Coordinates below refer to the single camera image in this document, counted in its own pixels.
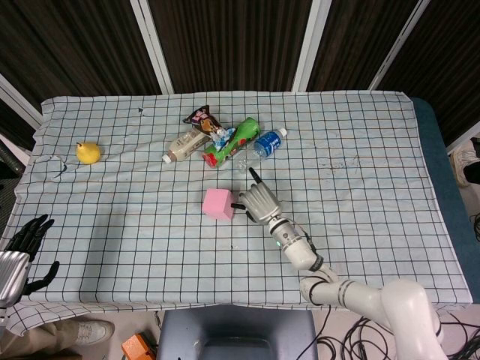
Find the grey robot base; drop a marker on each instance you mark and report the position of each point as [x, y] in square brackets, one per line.
[236, 330]

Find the white sneaker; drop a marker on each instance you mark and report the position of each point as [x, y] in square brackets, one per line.
[93, 332]

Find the orange device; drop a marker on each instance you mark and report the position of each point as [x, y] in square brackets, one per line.
[137, 347]

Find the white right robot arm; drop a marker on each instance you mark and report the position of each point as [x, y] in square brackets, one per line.
[300, 247]

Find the white checked tablecloth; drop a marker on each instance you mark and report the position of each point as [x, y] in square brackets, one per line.
[150, 243]

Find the clear water bottle blue label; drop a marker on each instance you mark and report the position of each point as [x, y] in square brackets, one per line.
[268, 144]

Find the green bottle red cap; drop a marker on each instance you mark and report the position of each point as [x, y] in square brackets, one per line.
[240, 138]

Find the yellow pear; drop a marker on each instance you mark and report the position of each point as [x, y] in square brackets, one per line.
[88, 153]

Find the pink sponge cube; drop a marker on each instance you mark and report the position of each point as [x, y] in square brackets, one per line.
[217, 204]

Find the beige milk tea bottle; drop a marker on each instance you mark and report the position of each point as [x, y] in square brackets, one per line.
[185, 144]

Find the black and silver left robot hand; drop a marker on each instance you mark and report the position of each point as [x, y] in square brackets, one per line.
[13, 273]

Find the white shoe dark opening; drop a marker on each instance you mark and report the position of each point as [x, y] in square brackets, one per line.
[463, 165]

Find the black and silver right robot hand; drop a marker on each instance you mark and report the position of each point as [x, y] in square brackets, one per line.
[262, 204]

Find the beige trouser leg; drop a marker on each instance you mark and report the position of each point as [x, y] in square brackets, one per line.
[48, 341]

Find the white partition frame post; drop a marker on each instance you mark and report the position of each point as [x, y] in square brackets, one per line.
[18, 99]
[309, 45]
[153, 45]
[397, 41]

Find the brown snack bag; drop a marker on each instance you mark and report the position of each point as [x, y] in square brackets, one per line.
[204, 120]

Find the blue white candy wrapper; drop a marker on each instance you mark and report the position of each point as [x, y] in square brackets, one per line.
[221, 137]

